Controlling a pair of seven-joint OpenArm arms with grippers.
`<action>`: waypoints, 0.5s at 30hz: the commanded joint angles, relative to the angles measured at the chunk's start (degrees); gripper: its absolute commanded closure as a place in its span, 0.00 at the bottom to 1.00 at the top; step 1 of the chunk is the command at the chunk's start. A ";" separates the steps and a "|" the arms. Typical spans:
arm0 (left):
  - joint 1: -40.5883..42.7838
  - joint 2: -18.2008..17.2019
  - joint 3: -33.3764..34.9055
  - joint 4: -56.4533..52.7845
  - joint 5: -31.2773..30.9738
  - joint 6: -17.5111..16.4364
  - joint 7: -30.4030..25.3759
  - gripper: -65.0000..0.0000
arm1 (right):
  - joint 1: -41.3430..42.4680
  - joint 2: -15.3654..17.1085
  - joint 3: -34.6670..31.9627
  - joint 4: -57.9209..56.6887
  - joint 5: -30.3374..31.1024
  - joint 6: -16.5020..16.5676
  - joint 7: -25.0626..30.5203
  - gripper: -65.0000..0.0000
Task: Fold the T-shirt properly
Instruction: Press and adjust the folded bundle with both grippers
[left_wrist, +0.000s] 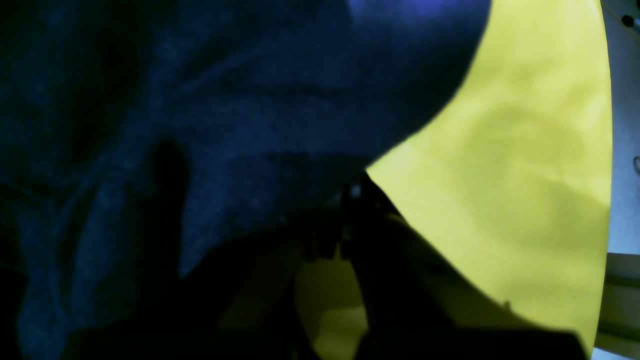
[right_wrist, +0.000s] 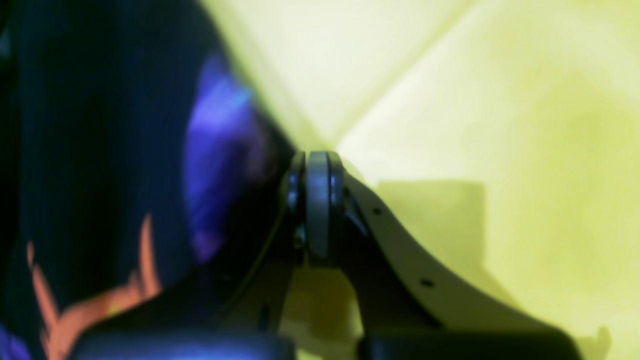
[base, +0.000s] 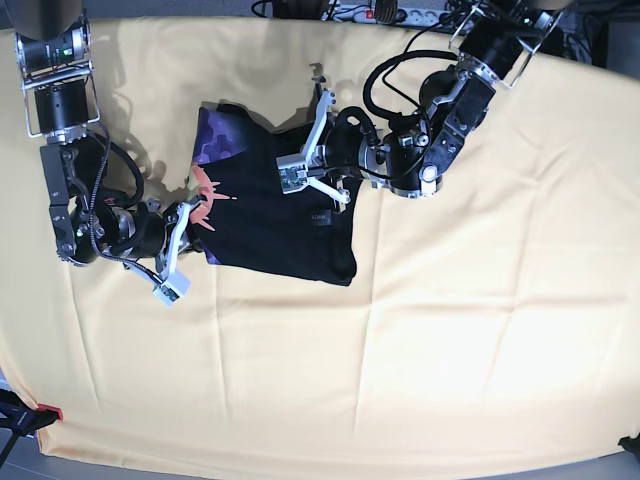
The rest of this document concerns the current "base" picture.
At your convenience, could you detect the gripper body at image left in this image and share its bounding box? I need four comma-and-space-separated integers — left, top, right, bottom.
107, 201, 180, 263

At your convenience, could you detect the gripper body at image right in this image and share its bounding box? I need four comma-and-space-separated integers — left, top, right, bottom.
324, 107, 385, 185

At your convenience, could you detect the black T-shirt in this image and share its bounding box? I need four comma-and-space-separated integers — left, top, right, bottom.
189, 104, 357, 286

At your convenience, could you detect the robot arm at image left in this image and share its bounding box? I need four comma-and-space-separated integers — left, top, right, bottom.
5, 1, 205, 287

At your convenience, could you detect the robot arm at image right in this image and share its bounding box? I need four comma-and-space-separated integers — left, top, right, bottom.
276, 1, 568, 205

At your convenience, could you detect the white power strip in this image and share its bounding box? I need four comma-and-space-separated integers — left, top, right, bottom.
321, 1, 475, 33

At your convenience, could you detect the yellow table cloth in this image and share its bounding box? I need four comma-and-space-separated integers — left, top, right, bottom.
1, 32, 639, 479

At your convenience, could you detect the black and red clamp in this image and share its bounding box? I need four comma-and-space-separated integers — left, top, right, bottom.
1, 389, 63, 456

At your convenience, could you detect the black clamp at right edge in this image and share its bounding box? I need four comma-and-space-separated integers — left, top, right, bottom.
618, 435, 640, 460

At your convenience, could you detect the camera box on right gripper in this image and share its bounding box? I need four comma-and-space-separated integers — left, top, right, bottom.
153, 270, 191, 307

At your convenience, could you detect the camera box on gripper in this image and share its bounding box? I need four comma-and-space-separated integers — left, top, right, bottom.
276, 153, 309, 195
153, 270, 191, 307

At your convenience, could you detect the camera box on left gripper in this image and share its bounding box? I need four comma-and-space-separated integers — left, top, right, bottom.
276, 153, 309, 195

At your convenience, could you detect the tangle of black cables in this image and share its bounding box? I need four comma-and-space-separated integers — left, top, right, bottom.
439, 0, 496, 26

